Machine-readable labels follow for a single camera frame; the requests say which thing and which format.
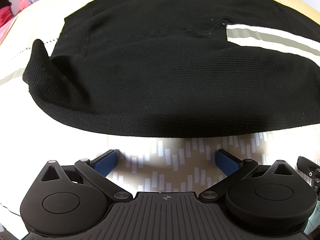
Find pink bedsheet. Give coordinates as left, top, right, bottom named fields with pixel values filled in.
left=1, top=0, right=30, bottom=43

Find black knit pants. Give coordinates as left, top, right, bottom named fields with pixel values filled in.
left=23, top=0, right=319, bottom=138

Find yellow white patterned bedsheet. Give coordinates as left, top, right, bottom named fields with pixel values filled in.
left=1, top=0, right=319, bottom=239

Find red folded clothes pile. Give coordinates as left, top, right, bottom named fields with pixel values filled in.
left=0, top=0, right=14, bottom=27

